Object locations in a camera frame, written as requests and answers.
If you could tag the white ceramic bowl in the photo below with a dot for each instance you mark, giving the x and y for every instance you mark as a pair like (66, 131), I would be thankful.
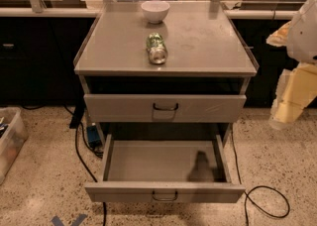
(155, 11)

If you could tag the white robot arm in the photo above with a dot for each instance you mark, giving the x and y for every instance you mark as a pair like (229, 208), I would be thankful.
(307, 16)

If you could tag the grey metal drawer cabinet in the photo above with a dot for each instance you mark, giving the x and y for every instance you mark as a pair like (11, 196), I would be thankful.
(206, 55)

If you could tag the grey drawer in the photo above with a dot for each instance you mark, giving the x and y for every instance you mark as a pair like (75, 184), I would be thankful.
(170, 171)
(164, 108)

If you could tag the blue power box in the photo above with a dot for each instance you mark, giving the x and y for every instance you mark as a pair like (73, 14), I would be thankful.
(93, 136)

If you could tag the clear plastic storage bin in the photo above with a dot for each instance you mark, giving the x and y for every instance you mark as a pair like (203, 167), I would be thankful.
(13, 136)

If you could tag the green soda can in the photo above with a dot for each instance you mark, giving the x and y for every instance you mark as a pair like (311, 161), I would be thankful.
(156, 48)

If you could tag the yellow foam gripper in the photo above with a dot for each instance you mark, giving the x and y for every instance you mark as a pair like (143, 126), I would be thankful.
(304, 35)

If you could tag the grey top drawer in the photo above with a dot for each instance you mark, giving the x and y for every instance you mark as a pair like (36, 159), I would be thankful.
(164, 108)

